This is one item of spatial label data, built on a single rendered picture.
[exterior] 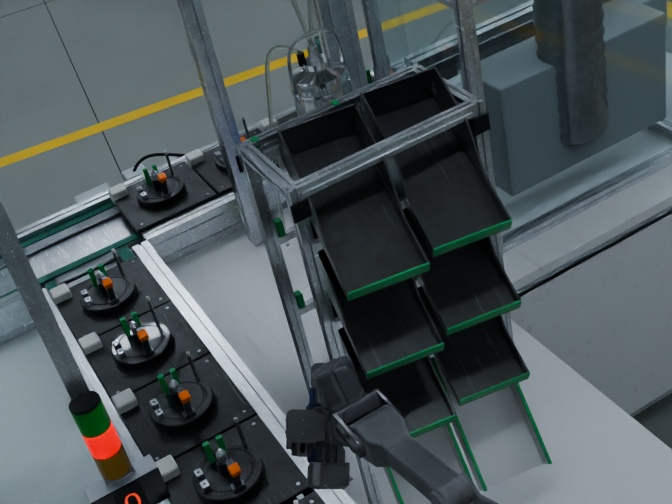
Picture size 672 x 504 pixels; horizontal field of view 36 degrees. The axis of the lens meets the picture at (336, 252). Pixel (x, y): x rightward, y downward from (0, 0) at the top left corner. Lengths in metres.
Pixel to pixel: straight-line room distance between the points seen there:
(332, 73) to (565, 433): 0.92
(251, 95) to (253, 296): 2.95
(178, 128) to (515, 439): 3.73
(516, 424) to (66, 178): 3.69
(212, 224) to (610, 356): 1.14
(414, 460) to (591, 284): 1.45
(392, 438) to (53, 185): 4.03
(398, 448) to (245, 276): 1.42
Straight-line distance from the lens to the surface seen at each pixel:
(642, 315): 2.94
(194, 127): 5.37
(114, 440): 1.71
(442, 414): 1.77
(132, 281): 2.63
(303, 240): 1.56
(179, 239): 2.85
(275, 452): 2.10
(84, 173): 5.29
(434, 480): 1.32
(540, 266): 2.57
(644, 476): 2.10
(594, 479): 2.10
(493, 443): 1.93
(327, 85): 2.34
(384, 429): 1.41
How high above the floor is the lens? 2.46
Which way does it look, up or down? 36 degrees down
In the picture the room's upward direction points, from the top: 14 degrees counter-clockwise
